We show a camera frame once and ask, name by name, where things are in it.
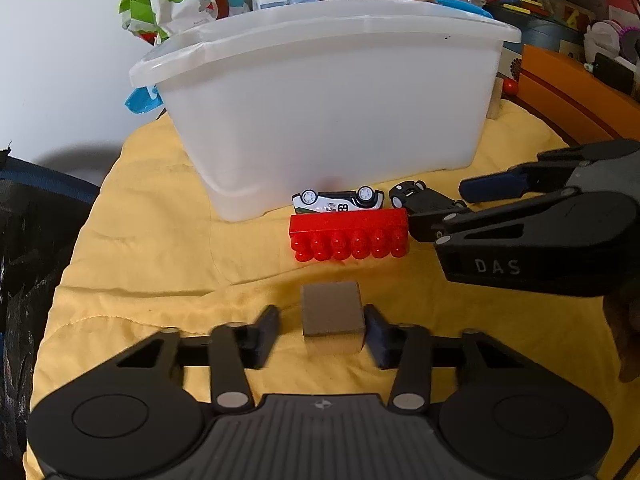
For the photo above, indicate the white crumpled tissue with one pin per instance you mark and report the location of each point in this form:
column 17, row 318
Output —
column 602, row 37

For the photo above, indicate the light wooden block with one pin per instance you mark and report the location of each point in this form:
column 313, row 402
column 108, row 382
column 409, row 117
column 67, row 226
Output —
column 495, row 102

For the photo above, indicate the pink round brush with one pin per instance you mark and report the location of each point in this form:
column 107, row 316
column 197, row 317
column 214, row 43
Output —
column 629, row 40

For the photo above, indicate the white plastic container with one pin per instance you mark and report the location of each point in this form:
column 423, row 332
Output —
column 325, row 100

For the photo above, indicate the orange box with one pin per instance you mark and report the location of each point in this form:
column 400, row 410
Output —
column 570, row 95

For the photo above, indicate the tan wooden cube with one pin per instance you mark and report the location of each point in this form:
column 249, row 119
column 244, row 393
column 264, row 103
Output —
column 332, row 310

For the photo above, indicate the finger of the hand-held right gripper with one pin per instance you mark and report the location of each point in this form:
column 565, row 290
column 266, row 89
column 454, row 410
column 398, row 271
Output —
column 480, row 222
column 490, row 185

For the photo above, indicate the yellow cloth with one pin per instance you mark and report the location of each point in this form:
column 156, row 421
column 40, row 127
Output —
column 150, row 240

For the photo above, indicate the black mesh chair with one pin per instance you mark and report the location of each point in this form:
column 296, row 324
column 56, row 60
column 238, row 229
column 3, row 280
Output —
column 30, row 260

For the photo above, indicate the black wallet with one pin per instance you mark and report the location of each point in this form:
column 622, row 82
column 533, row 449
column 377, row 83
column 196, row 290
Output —
column 615, row 72

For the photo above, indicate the white toy race car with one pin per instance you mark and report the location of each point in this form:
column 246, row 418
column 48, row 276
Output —
column 337, row 202

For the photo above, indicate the small red ball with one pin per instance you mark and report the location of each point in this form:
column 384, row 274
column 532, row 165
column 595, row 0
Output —
column 510, row 86

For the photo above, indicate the small black toy car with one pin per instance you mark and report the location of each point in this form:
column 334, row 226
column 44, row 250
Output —
column 425, row 202

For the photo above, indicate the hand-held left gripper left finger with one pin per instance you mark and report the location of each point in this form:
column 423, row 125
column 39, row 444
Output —
column 267, row 330

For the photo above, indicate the blue plastic lid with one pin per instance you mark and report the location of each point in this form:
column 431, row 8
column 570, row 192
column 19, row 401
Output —
column 465, row 6

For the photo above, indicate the long red building brick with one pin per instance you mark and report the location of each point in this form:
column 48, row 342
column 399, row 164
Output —
column 350, row 230

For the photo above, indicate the dark patterned tin box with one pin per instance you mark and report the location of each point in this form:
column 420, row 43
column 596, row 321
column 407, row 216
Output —
column 545, row 32

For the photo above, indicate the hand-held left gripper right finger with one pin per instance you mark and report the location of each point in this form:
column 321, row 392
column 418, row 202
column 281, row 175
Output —
column 377, row 335

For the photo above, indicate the person's right hand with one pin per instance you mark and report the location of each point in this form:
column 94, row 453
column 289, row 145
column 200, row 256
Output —
column 625, row 335

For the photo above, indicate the blue plastic packet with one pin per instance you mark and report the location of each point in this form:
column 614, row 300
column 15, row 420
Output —
column 142, row 100

